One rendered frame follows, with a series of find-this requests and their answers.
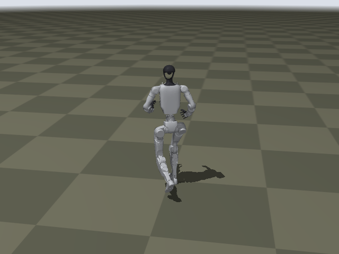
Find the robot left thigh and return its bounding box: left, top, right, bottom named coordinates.
left=154, top=125, right=166, bottom=163

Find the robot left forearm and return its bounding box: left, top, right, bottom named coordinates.
left=143, top=108, right=154, bottom=113

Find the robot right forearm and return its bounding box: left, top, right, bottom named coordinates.
left=184, top=108, right=195, bottom=117

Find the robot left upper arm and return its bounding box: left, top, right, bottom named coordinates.
left=143, top=86, right=160, bottom=111

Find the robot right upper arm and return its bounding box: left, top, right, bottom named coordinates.
left=180, top=85, right=196, bottom=110

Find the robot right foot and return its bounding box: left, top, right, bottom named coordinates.
left=169, top=173, right=177, bottom=185

